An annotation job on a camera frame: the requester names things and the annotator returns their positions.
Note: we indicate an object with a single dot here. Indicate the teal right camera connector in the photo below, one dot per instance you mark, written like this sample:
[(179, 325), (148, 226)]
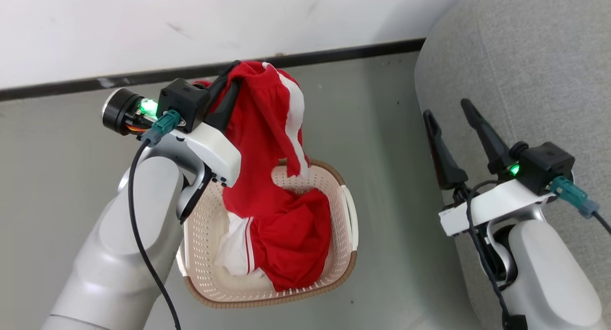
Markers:
[(573, 196)]

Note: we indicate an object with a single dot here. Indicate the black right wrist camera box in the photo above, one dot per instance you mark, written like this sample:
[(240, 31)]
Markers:
[(546, 165)]

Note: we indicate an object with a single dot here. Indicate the teal left camera connector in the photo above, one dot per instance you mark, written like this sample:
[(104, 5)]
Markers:
[(162, 124)]

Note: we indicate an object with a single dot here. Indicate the beige perforated laundry basket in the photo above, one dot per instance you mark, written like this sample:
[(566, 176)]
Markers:
[(334, 234)]

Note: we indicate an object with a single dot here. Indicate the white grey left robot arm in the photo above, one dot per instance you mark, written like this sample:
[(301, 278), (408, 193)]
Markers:
[(110, 253)]

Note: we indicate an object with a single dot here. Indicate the black wall baseboard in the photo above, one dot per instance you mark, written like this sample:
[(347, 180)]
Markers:
[(143, 77)]

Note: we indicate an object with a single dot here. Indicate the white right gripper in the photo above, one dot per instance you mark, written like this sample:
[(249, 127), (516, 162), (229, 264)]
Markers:
[(491, 206)]

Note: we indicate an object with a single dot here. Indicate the red and white garment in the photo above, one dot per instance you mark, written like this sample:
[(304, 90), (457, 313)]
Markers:
[(267, 129)]

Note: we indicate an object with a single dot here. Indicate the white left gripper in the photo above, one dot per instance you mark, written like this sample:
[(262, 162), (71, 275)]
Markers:
[(215, 151)]

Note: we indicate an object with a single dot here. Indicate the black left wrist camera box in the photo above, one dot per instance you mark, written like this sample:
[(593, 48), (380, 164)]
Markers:
[(184, 103)]

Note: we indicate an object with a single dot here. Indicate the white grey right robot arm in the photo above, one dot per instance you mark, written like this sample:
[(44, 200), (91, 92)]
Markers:
[(549, 272)]

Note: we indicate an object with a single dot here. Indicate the teal camera connector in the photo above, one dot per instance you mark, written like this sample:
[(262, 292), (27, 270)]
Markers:
[(573, 196), (162, 124)]

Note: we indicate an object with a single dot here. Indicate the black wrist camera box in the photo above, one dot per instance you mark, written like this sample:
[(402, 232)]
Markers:
[(546, 165), (184, 103)]

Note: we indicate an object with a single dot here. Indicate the grey fabric sofa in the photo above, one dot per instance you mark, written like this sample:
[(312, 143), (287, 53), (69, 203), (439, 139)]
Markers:
[(515, 58)]

